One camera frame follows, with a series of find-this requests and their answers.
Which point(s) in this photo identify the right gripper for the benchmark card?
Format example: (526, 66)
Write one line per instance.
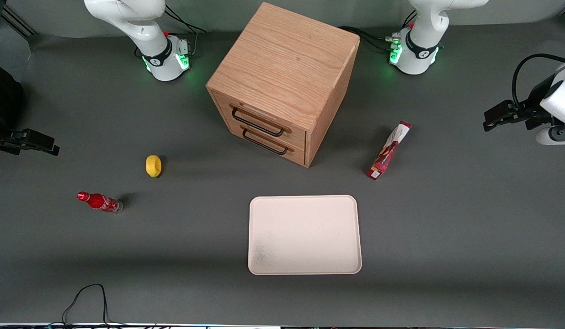
(3, 137)

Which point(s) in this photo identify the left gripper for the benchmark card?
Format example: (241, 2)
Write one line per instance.
(531, 113)

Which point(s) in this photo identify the red cookie box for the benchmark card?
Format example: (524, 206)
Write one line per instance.
(388, 150)

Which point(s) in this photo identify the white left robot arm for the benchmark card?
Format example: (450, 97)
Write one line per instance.
(422, 27)

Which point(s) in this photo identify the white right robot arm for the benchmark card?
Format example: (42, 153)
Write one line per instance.
(145, 27)

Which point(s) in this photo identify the beige plastic tray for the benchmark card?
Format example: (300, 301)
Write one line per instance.
(304, 235)

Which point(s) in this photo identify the red cola bottle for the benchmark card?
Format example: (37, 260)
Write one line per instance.
(98, 201)

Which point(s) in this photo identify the yellow lemon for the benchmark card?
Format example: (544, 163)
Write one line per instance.
(153, 166)

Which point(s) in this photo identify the wooden drawer cabinet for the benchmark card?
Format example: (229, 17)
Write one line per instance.
(287, 59)

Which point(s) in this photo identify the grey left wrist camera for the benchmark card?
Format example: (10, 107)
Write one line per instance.
(557, 135)

